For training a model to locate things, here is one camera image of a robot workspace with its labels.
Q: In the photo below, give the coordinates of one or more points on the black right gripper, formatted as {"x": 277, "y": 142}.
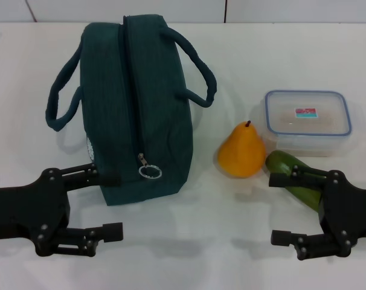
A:
{"x": 346, "y": 211}

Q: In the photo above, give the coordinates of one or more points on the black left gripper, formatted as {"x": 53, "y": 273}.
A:
{"x": 29, "y": 211}

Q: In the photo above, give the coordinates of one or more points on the green cucumber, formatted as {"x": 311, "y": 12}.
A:
{"x": 279, "y": 161}

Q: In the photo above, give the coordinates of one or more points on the orange yellow pear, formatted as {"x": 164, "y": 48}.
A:
{"x": 242, "y": 151}

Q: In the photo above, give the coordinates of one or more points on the clear food container blue seal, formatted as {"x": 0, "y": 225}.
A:
{"x": 310, "y": 121}

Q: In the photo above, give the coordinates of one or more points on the dark teal insulated lunch bag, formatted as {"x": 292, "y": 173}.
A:
{"x": 146, "y": 99}

